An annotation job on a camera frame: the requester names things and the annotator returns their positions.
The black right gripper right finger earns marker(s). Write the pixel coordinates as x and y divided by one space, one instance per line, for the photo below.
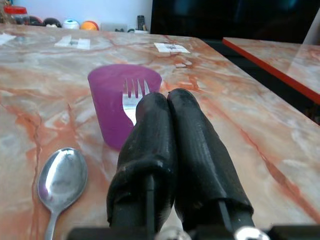
200 155

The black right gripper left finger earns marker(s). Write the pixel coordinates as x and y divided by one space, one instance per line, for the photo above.
147 140

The silver metal fork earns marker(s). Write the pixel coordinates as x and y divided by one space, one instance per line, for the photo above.
128 102

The marble-top table with cup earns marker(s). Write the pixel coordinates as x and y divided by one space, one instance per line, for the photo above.
237 120

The purple plastic cup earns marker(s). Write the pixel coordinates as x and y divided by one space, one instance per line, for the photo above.
107 100

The silver metal spoon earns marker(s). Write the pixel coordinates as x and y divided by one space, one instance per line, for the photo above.
62 175

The white paper tag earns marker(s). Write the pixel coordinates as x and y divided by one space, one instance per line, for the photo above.
171 47
5 38
72 42

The black remote control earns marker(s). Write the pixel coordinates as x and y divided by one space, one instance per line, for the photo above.
141 23

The orange round toy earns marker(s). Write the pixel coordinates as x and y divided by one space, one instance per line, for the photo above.
90 25

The empty marble-top table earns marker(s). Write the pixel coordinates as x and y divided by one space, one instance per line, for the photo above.
287 57

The white round toy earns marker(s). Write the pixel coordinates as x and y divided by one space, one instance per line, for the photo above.
71 24

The black television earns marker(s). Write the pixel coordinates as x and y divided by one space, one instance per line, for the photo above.
225 17

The black plush toy with face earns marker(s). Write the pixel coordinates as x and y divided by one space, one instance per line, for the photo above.
52 22

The jar with red lid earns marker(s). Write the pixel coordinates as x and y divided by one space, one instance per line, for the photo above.
15 13

